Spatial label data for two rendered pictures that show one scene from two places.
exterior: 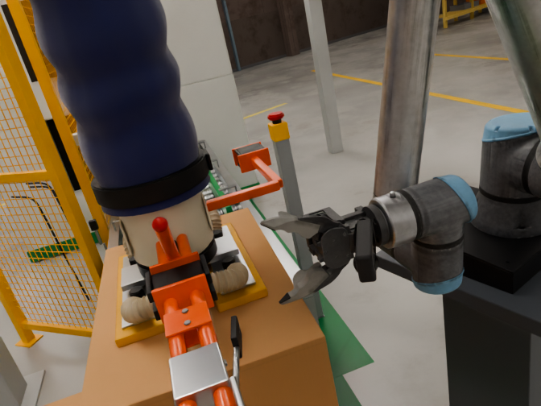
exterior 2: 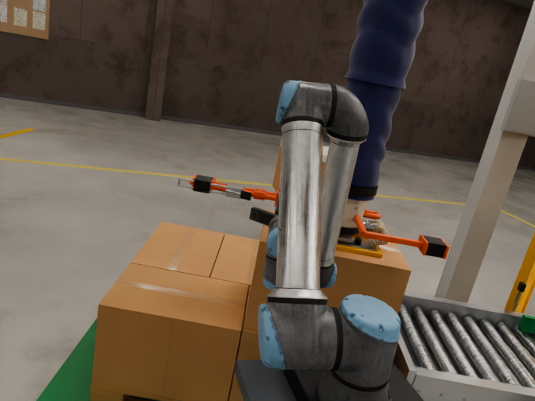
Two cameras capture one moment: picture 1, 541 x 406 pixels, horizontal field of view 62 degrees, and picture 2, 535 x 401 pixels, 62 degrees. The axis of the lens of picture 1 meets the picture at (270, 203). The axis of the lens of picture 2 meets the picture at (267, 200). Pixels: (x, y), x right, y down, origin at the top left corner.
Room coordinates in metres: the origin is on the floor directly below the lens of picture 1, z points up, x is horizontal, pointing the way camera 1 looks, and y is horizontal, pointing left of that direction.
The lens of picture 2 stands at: (0.88, -1.62, 1.61)
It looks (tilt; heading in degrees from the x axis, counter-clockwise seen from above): 17 degrees down; 100
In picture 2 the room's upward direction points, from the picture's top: 11 degrees clockwise
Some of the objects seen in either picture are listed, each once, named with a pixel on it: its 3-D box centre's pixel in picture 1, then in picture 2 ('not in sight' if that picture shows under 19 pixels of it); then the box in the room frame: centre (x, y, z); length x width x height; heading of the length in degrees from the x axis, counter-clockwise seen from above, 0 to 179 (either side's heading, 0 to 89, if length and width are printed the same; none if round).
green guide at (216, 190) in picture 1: (210, 167); not in sight; (2.74, 0.32, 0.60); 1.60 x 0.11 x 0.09; 12
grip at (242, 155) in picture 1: (251, 156); (432, 246); (1.21, 0.02, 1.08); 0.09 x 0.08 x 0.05; 102
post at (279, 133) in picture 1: (298, 228); not in sight; (1.86, -0.10, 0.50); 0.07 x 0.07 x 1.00; 12
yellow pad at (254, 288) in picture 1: (224, 254); (341, 240); (0.89, 0.13, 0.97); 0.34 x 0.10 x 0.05; 12
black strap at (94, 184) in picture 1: (153, 174); (349, 184); (0.87, 0.21, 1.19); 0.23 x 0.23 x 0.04
